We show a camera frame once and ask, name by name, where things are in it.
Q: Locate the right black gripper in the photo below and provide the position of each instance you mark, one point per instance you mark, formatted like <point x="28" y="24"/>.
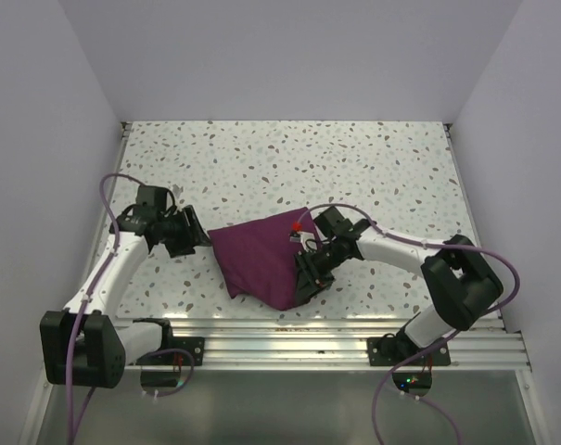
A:
<point x="311" y="279"/>

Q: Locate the aluminium frame rail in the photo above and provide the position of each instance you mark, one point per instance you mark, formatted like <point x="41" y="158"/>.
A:
<point x="338" y="345"/>

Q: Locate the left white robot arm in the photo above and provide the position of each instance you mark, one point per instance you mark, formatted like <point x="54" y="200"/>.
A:
<point x="81" y="346"/>

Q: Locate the purple cloth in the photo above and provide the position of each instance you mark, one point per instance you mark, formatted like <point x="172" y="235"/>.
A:
<point x="256" y="258"/>

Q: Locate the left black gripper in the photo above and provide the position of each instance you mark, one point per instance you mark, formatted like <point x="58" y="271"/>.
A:
<point x="193" y="234"/>

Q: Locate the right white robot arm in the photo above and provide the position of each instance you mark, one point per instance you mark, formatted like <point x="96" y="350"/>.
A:
<point x="461" y="284"/>

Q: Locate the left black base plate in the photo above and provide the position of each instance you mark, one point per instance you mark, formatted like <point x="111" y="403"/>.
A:
<point x="181" y="351"/>

